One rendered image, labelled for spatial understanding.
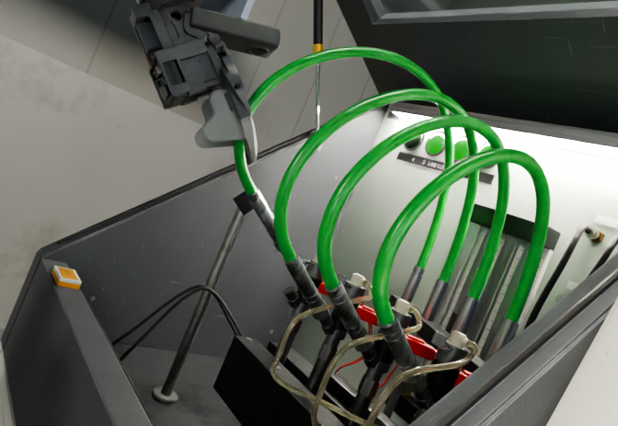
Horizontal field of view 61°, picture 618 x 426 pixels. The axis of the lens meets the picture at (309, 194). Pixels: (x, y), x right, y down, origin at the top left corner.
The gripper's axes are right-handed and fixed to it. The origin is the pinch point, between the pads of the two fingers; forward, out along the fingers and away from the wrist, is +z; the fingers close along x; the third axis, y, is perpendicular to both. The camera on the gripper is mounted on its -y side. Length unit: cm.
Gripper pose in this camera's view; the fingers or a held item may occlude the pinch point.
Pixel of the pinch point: (251, 151)
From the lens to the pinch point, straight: 64.7
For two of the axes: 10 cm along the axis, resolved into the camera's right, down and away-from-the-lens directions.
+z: 3.7, 9.2, 0.9
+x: 3.9, -0.7, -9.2
